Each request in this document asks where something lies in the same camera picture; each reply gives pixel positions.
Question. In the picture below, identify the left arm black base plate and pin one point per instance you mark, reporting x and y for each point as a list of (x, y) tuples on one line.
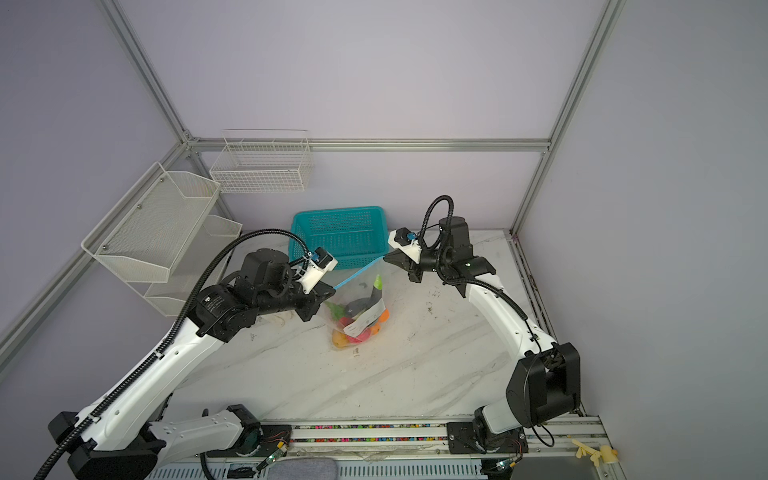
[(263, 441)]

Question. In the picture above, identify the aluminium rail base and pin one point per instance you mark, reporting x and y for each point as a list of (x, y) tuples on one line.
[(406, 449)]

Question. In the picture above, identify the white mesh two-tier shelf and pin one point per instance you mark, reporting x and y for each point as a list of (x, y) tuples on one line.
[(162, 235)]

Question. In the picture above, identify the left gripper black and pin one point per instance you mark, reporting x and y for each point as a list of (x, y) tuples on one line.
[(313, 300)]

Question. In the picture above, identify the beige tape scraps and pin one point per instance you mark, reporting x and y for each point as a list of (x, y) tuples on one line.
[(603, 454)]

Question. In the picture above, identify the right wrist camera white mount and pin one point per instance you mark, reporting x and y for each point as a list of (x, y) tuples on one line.
[(407, 242)]

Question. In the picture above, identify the teal plastic basket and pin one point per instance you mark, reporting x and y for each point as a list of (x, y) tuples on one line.
[(354, 236)]

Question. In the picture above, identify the orange tangerine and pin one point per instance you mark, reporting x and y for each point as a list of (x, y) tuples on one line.
[(383, 317)]

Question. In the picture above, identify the orange yellow mango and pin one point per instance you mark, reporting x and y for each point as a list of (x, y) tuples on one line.
[(341, 340)]

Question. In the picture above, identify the clear zip bag blue zipper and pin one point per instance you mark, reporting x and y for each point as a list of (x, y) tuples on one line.
[(363, 327)]

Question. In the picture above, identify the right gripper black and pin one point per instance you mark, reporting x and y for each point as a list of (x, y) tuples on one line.
[(409, 265)]

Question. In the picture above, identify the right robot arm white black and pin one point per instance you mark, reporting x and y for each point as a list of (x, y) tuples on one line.
[(546, 381)]

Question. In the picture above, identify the grey cloth pad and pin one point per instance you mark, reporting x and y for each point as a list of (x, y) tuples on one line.
[(304, 469)]

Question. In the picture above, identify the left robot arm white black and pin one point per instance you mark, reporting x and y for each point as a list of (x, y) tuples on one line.
[(120, 436)]

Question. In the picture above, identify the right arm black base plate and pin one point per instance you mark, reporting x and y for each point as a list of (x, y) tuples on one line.
[(471, 438)]

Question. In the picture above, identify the white wire wall basket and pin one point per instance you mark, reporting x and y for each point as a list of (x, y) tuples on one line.
[(263, 161)]

